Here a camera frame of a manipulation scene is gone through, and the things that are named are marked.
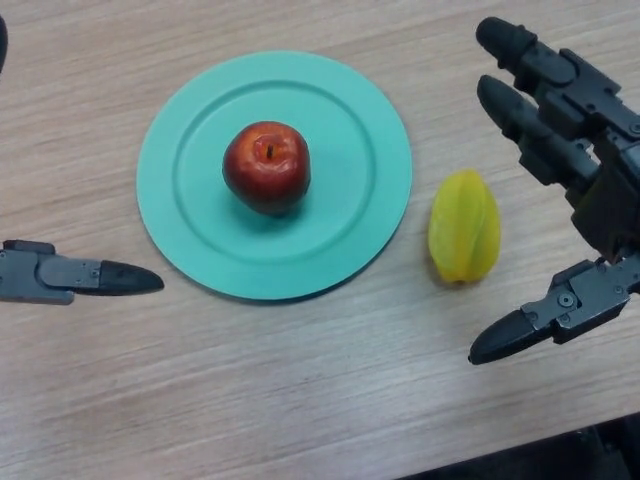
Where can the green round plate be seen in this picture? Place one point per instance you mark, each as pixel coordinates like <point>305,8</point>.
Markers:
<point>350,200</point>

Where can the yellow starfruit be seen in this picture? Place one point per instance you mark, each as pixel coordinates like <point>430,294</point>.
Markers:
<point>465,227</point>

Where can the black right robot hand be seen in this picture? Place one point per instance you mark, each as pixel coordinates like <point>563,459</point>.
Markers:
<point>607,200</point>

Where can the red apple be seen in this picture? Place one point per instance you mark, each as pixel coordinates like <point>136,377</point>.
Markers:
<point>267,167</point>

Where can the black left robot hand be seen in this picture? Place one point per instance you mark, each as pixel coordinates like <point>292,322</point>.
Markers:
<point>40,275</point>

